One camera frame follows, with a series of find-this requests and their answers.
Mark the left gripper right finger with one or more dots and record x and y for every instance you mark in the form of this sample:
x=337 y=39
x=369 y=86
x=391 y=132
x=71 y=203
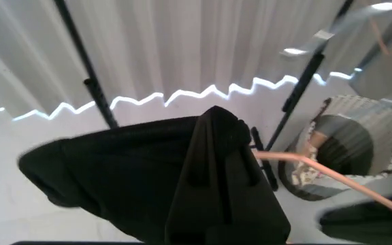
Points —
x=254 y=211

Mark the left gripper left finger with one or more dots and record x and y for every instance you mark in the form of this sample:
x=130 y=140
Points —
x=199 y=204

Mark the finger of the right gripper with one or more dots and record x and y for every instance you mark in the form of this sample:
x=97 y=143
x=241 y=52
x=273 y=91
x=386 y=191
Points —
x=369 y=224

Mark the black t-shirt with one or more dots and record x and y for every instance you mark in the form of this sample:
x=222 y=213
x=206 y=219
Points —
x=114 y=163

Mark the white laundry basket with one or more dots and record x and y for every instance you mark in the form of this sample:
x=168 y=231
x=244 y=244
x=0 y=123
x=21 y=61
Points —
x=383 y=119

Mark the black clothes rack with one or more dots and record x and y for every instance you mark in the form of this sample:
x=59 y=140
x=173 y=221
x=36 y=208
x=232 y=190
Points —
x=96 y=88

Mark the white curtain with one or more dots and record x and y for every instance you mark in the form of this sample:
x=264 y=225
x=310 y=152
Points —
x=165 y=41

